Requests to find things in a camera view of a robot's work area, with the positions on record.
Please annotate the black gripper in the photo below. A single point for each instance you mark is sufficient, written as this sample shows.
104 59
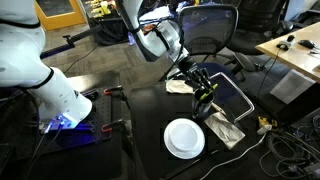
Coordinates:
193 70

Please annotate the neon green marker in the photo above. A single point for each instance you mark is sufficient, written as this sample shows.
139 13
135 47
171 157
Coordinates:
208 93

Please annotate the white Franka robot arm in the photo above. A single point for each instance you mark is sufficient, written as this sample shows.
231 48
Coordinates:
20 50

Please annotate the black patterned cup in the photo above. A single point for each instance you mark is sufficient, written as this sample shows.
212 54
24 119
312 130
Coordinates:
201 108

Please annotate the flat beige paper napkin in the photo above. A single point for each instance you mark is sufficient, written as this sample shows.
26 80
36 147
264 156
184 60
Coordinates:
178 86

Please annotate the small pale brush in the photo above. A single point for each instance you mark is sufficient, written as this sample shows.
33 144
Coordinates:
218 108

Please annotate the crumpled beige cloth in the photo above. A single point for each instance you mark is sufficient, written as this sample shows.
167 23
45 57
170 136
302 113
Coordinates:
225 130

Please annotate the white round plate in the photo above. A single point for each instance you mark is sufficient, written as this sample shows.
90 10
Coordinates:
184 138

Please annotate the small yellow object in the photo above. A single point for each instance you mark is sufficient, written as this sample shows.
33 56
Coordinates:
266 121

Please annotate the white power adapter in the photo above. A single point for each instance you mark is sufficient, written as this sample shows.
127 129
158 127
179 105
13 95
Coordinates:
264 129

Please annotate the black office chair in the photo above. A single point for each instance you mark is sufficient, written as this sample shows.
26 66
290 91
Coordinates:
256 26

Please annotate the orange yellow tool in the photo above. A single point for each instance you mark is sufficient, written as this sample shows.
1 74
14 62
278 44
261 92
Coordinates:
146 29

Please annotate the white cabinet box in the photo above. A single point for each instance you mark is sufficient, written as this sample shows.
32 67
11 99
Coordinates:
291 86

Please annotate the grey black desk device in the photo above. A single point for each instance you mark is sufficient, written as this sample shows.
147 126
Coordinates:
285 43

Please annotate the light wooden desk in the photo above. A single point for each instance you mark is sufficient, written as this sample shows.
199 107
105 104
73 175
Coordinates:
293 55

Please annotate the black computer mouse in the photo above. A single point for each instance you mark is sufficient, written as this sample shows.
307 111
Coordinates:
306 43

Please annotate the black cart yellow parts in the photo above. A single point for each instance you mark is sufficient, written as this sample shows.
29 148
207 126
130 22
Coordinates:
106 23

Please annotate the black bar stand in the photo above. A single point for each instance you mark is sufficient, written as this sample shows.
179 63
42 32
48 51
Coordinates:
66 40

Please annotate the orange framed panel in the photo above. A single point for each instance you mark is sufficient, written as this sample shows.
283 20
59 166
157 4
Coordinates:
60 20

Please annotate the light grey wrist camera box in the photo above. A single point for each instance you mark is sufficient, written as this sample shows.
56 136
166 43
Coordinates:
171 72

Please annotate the chrome tube frame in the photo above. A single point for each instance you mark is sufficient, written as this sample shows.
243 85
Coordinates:
240 92

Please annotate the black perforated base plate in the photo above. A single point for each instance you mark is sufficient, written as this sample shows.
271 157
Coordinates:
93 126

